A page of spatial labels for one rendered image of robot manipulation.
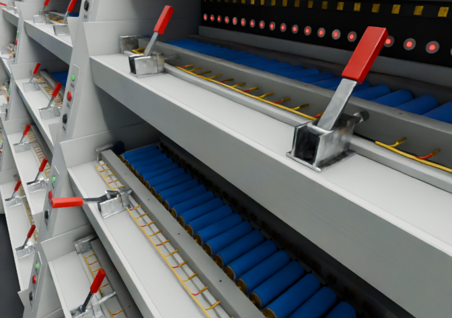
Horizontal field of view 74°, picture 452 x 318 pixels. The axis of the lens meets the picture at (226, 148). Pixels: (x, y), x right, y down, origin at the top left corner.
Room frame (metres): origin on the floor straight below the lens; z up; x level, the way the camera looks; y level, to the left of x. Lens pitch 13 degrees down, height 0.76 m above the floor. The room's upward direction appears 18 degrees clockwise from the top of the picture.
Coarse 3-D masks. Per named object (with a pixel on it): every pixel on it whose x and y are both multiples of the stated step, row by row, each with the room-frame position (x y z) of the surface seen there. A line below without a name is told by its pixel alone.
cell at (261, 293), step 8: (288, 264) 0.30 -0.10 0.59; (296, 264) 0.29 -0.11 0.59; (280, 272) 0.28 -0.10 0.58; (288, 272) 0.28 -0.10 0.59; (296, 272) 0.29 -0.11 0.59; (272, 280) 0.27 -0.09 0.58; (280, 280) 0.27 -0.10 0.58; (288, 280) 0.28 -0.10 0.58; (296, 280) 0.28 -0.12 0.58; (256, 288) 0.26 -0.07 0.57; (264, 288) 0.26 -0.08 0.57; (272, 288) 0.26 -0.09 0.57; (280, 288) 0.27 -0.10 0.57; (256, 296) 0.26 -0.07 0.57; (264, 296) 0.25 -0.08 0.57; (272, 296) 0.26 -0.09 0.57; (264, 304) 0.25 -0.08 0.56
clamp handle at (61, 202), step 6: (54, 198) 0.34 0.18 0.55; (60, 198) 0.34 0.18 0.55; (66, 198) 0.34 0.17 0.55; (72, 198) 0.35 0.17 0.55; (78, 198) 0.35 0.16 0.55; (84, 198) 0.36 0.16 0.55; (90, 198) 0.36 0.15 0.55; (96, 198) 0.37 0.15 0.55; (102, 198) 0.37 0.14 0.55; (108, 198) 0.38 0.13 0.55; (54, 204) 0.33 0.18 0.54; (60, 204) 0.33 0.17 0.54; (66, 204) 0.34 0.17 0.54; (72, 204) 0.34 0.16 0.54; (78, 204) 0.35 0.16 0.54
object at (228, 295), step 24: (96, 168) 0.47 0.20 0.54; (120, 168) 0.45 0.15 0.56; (144, 192) 0.39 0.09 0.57; (168, 216) 0.35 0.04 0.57; (168, 240) 0.32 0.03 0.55; (192, 240) 0.31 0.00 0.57; (168, 264) 0.29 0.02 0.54; (192, 264) 0.29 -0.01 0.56; (216, 264) 0.28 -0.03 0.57; (216, 288) 0.25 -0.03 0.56; (240, 312) 0.23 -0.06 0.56
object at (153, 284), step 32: (128, 128) 0.55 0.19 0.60; (96, 160) 0.51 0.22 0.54; (96, 192) 0.42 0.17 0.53; (96, 224) 0.38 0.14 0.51; (128, 224) 0.36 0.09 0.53; (128, 256) 0.31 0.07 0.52; (160, 256) 0.31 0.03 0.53; (128, 288) 0.30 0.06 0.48; (160, 288) 0.27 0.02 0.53; (192, 288) 0.27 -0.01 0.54
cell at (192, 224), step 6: (216, 210) 0.37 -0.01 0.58; (222, 210) 0.37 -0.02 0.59; (228, 210) 0.38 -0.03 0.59; (204, 216) 0.36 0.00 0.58; (210, 216) 0.36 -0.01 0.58; (216, 216) 0.36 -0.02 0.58; (222, 216) 0.37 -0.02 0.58; (192, 222) 0.35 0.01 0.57; (198, 222) 0.35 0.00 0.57; (204, 222) 0.35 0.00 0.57; (210, 222) 0.35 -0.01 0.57; (192, 228) 0.34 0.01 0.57; (198, 228) 0.34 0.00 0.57; (192, 234) 0.34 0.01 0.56
